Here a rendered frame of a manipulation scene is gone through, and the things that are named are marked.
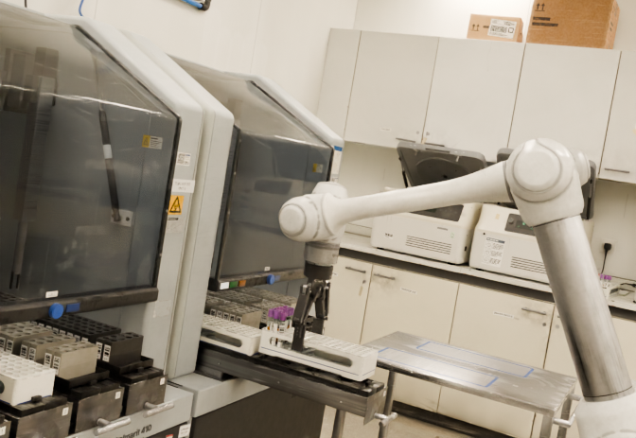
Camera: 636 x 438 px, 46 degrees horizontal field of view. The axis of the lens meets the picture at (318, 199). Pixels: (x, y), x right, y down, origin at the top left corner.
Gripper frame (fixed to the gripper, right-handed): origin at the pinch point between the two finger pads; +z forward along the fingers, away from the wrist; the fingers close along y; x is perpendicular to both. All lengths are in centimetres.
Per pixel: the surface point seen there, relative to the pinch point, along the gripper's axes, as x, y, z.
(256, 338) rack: 13.4, -3.3, 2.6
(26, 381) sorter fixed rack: 22, -74, 3
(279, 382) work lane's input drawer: 2.6, -6.8, 11.1
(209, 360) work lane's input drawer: 24.4, -6.8, 11.1
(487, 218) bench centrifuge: 12, 234, -30
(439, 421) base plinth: 19, 233, 86
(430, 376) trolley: -27.5, 23.9, 7.4
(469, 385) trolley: -38.5, 24.9, 6.9
